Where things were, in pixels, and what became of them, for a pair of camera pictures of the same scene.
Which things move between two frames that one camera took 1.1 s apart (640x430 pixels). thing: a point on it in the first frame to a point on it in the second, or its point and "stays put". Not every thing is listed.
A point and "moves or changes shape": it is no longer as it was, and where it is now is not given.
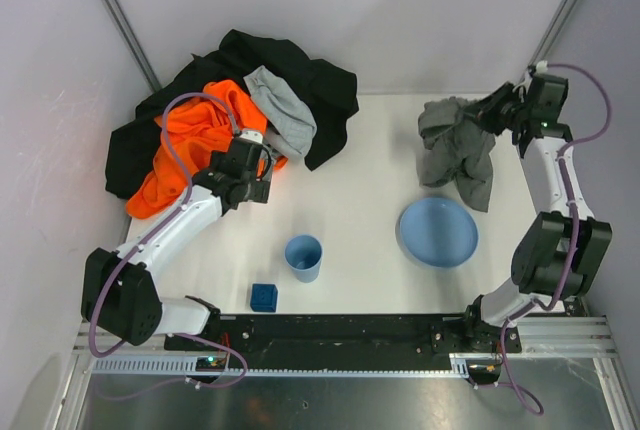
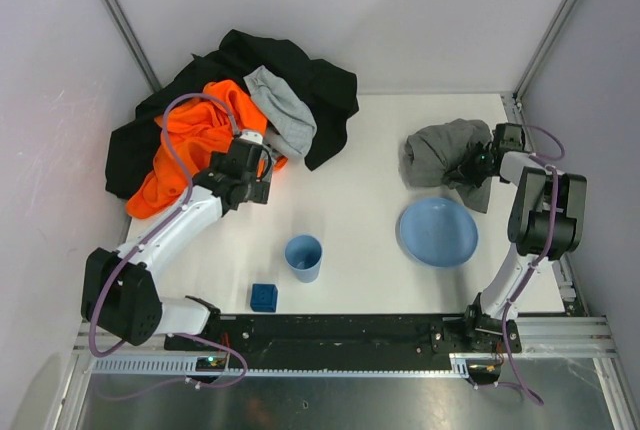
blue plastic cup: [303, 254] stays put
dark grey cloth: [458, 151] moves or changes shape
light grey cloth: [289, 128] stays put
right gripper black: [491, 112] to [470, 168]
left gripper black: [257, 191] stays put
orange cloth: [196, 130] stays put
